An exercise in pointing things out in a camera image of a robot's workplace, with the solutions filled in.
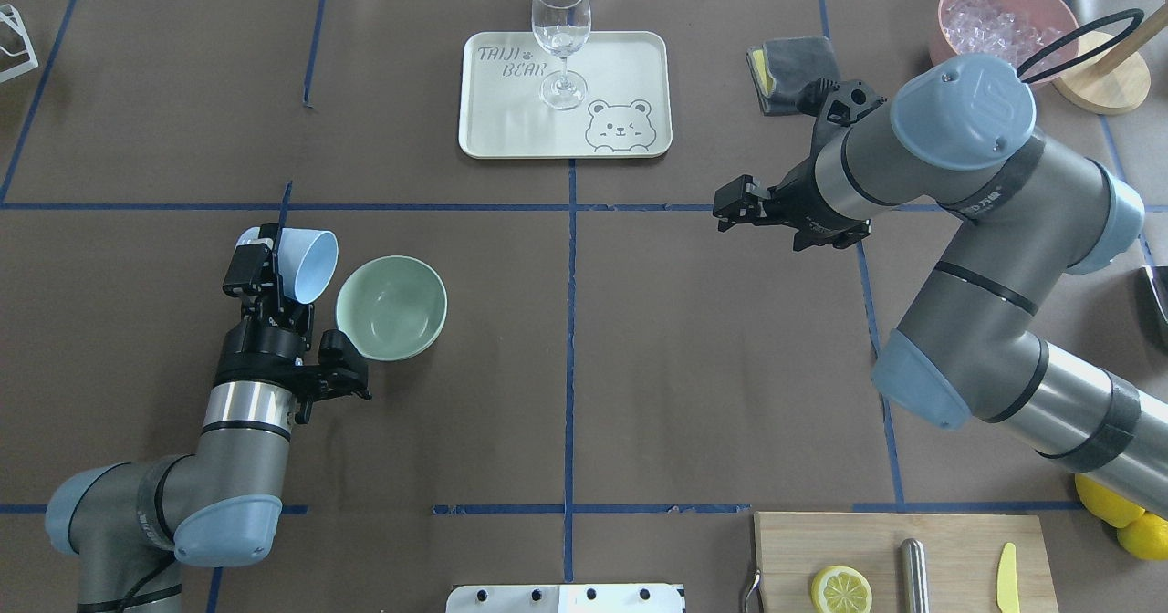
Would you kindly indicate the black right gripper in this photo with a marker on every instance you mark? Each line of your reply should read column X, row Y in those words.
column 797, row 199

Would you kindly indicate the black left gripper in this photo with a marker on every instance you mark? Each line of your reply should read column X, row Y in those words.
column 262, row 347

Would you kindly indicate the light blue plastic cup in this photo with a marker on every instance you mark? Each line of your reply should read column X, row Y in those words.
column 307, row 259

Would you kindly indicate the green bowl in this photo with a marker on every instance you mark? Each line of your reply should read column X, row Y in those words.
column 392, row 308

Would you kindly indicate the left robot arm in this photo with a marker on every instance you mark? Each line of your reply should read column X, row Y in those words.
column 134, row 525

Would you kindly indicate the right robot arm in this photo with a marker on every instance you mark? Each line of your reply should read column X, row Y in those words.
column 964, row 134

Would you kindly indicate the pink bowl of ice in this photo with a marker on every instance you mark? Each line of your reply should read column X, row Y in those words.
column 1014, row 30

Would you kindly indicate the steel ice scoop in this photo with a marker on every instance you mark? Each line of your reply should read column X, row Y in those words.
column 1153, row 280

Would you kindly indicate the grey cloth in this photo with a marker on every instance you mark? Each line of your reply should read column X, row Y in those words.
column 782, row 67

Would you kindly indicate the clear wine glass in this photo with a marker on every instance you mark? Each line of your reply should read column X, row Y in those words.
column 561, row 28

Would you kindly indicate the lemon half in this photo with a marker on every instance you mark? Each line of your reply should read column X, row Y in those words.
column 840, row 588

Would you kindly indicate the wooden cup stand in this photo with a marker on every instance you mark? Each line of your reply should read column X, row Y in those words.
column 1118, row 80

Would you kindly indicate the yellow lemon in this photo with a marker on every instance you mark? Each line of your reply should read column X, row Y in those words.
column 1145, row 538
column 1106, row 505

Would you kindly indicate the yellow plastic knife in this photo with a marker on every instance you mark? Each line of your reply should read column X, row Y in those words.
column 1007, row 587

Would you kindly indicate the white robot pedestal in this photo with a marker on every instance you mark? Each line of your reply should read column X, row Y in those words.
column 602, row 597

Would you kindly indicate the white wire cup rack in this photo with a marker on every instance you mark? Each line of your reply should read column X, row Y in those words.
column 18, row 54

